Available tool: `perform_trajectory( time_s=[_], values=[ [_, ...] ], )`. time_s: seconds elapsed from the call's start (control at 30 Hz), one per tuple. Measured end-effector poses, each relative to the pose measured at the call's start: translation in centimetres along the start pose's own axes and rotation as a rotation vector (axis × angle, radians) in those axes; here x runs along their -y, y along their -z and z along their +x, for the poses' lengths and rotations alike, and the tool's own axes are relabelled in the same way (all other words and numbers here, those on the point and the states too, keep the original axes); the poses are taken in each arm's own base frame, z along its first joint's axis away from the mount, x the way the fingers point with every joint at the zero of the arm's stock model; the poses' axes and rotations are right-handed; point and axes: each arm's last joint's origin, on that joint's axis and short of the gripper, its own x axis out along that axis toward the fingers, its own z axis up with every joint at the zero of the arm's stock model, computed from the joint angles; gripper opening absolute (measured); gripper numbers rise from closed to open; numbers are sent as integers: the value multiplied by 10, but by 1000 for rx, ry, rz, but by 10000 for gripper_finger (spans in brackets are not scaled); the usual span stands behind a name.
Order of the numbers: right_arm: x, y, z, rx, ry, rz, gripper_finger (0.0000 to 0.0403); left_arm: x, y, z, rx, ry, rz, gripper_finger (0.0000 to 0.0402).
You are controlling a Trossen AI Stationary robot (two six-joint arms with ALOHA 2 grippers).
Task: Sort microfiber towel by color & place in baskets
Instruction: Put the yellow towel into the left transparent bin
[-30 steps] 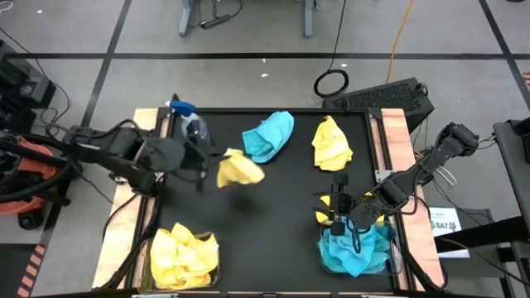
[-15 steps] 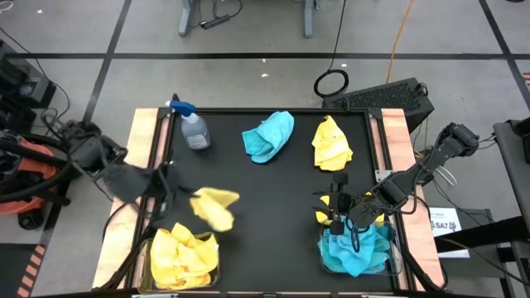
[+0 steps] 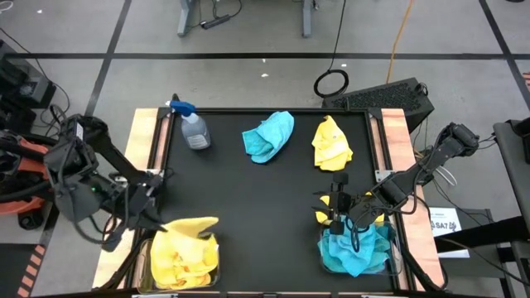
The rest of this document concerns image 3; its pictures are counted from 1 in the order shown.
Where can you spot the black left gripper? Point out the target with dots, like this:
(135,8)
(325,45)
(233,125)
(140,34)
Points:
(134,203)

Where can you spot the black equipment case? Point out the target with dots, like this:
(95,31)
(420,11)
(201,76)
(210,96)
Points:
(25,89)

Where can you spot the black metal beam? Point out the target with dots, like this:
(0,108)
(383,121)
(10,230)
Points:
(488,234)

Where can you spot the wooden table side board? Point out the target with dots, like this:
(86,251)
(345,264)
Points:
(138,136)
(397,136)

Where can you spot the white paper sign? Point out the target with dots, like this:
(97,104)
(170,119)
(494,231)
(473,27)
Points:
(445,225)

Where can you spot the black aluminium table frame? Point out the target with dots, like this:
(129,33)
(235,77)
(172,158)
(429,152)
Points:
(265,110)

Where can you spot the dark grey side table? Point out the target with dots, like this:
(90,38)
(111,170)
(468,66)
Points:
(513,174)

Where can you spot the spray bottle with blue trigger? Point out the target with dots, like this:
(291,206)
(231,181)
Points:
(194,132)

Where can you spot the blue microfiber towel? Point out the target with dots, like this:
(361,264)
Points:
(269,136)
(331,252)
(360,265)
(374,242)

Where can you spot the grey desk leg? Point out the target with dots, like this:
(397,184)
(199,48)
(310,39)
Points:
(306,20)
(185,20)

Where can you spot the orange and black vacuum cleaner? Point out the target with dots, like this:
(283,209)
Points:
(25,165)

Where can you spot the silver metal bracket plate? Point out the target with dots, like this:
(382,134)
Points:
(383,176)

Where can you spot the black power strip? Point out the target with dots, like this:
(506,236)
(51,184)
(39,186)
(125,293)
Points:
(215,21)

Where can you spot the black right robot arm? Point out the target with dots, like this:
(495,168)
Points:
(422,169)

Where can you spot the black perforated computer case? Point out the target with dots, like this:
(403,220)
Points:
(381,99)

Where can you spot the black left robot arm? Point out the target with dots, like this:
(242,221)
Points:
(74,165)

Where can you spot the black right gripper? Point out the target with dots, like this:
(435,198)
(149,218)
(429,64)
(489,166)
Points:
(364,211)

